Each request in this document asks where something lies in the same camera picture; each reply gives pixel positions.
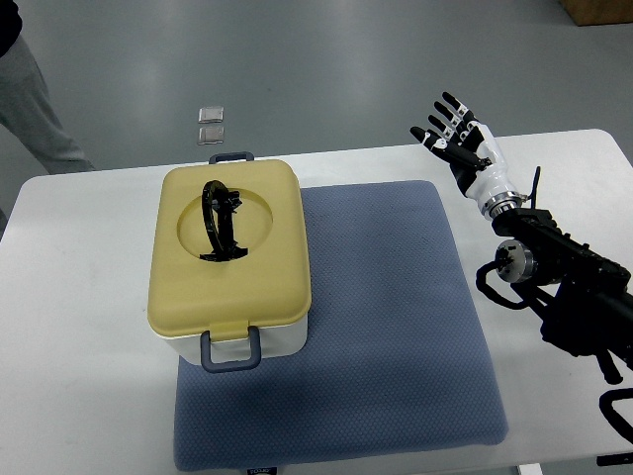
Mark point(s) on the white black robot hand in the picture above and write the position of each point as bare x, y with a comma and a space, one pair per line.
467, 145

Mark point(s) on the yellow box lid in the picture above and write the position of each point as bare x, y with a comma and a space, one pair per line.
230, 280

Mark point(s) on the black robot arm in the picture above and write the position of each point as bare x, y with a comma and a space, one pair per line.
580, 296

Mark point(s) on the brown cardboard box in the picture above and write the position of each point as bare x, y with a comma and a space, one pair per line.
599, 12

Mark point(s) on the white storage box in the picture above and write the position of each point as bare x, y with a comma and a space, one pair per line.
275, 341

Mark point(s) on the blue quilted mat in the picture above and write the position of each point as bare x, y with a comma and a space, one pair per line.
395, 361

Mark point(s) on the upper floor plate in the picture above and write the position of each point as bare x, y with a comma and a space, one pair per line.
211, 115

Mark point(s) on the black mat label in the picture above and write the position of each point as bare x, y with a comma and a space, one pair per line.
262, 471

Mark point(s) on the black table bracket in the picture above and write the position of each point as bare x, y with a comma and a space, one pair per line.
615, 459

